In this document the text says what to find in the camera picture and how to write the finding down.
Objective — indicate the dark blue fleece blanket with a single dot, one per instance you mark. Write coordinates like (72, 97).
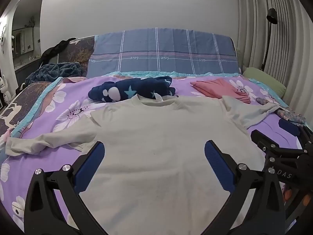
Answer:
(58, 69)

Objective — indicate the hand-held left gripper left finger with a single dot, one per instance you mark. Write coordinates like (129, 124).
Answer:
(89, 166)

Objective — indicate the white long-sleeve shirt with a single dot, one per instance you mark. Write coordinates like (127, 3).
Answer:
(151, 151)

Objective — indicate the blue plaid cloth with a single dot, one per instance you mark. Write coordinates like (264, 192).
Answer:
(171, 53)

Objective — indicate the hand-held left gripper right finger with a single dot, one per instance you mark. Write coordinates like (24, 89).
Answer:
(218, 166)

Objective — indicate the purple floral bedsheet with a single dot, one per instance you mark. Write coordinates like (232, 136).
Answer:
(80, 90)

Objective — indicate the black garment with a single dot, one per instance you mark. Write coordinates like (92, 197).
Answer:
(56, 49)

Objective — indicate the small floral cloth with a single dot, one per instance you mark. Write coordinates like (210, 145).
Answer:
(291, 116)

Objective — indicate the white pleated curtain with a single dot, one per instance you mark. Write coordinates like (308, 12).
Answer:
(293, 66)

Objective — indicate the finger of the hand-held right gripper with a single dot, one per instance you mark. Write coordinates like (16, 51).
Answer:
(291, 127)
(262, 140)

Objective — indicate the navy star-print garment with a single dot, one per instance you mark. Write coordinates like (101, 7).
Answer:
(137, 88)

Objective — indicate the dark printed bed cover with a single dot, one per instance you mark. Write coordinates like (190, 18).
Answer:
(24, 95)

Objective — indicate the black floor lamp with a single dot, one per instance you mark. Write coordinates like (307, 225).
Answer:
(272, 17)

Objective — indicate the green pillow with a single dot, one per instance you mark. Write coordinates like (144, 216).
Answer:
(264, 80)

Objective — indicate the pink folded garment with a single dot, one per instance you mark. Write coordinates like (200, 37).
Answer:
(215, 88)

